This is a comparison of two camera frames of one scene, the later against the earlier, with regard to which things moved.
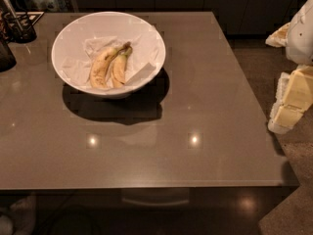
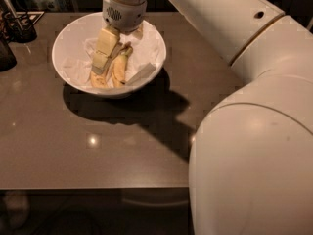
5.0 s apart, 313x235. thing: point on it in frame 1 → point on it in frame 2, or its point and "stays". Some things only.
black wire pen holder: [18, 26] stays
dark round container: [7, 58] stays
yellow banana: [119, 66] stays
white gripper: [301, 38] → [125, 15]
